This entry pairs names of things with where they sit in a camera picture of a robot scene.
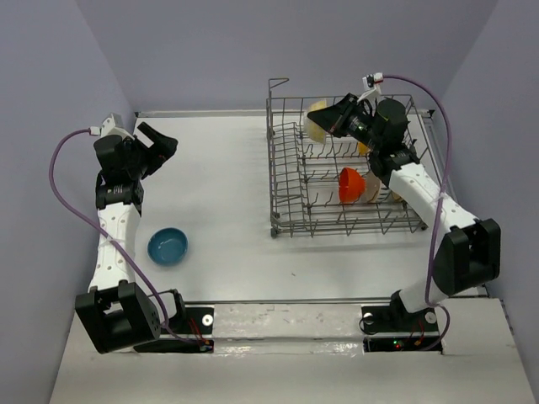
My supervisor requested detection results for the beige bowl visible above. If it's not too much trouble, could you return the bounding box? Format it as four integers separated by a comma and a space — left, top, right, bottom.
391, 191, 403, 203

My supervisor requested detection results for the grey wire dish rack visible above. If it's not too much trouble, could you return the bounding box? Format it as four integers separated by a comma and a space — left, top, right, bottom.
266, 77, 427, 237

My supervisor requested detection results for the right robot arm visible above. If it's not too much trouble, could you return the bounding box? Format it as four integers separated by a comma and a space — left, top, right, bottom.
306, 93, 501, 330

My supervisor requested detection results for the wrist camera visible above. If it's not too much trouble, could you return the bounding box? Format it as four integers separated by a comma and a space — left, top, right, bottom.
359, 72, 384, 101
89, 113, 132, 139

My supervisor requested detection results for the orange bowl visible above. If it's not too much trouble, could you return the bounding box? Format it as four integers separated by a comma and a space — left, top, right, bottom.
339, 167, 366, 205

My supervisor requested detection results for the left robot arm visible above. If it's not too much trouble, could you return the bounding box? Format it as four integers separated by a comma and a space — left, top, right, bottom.
75, 114, 186, 354

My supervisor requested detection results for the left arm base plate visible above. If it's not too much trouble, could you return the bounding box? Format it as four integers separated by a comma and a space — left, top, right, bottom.
134, 306, 215, 354

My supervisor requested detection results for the metal rail bar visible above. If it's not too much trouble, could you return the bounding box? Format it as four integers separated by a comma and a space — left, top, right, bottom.
185, 297, 390, 306

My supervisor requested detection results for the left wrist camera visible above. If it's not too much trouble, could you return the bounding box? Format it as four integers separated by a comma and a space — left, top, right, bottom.
89, 113, 132, 139

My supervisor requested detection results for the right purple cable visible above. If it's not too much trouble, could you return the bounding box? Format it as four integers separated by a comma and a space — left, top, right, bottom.
382, 74, 454, 350

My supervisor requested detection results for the patterned sunflower bowl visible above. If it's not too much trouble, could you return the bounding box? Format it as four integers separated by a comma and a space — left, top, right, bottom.
303, 98, 328, 145

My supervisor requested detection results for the white bowl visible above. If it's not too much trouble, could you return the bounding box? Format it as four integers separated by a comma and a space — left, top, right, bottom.
364, 172, 391, 204

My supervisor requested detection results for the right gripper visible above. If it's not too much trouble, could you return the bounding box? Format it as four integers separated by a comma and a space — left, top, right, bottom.
306, 93, 382, 152

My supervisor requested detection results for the yellow bowl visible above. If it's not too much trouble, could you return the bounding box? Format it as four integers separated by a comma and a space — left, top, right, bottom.
358, 142, 371, 157

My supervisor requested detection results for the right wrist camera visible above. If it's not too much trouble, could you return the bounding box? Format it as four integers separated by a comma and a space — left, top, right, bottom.
359, 72, 384, 101

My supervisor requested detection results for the blue bowl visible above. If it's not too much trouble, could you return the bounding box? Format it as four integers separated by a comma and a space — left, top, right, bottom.
147, 227, 189, 267

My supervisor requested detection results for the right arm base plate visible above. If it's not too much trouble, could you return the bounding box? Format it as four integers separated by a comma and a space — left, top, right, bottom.
358, 306, 442, 353

